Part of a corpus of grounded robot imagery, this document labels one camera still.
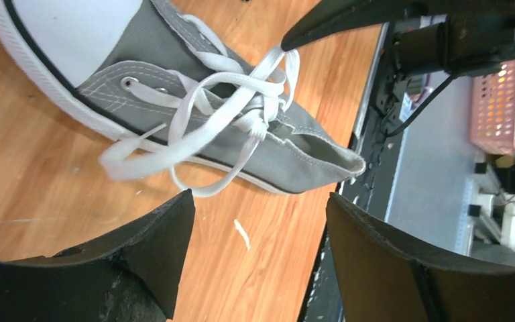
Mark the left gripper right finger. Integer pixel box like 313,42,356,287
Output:
326,193,515,321

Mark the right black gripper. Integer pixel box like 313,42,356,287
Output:
281,0,515,77

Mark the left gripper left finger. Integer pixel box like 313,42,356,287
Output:
0,190,195,321

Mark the white shoelace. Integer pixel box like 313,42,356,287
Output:
99,14,300,197

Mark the grey canvas sneaker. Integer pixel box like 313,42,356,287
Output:
0,1,366,194

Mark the white lace scrap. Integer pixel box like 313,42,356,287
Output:
233,219,251,250

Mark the pink perforated basket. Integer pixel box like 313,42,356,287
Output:
469,60,515,157

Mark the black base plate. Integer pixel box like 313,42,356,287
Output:
297,23,396,321

